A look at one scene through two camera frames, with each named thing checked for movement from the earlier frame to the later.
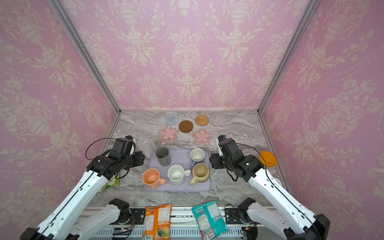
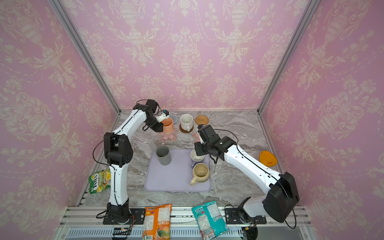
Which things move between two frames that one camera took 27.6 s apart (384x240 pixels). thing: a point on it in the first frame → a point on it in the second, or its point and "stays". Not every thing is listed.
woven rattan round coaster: x=201 y=120 stays
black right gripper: x=214 y=160 → x=201 y=148
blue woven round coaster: x=171 y=119 stays
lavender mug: x=197 y=154 stays
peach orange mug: x=151 y=178 → x=168 y=127
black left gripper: x=140 y=158 → x=157 y=129
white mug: x=176 y=174 → x=186 y=122
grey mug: x=162 y=154 stays
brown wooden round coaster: x=185 y=126 stays
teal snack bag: x=210 y=220 stays
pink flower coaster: x=169 y=134 stays
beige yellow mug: x=201 y=173 stays
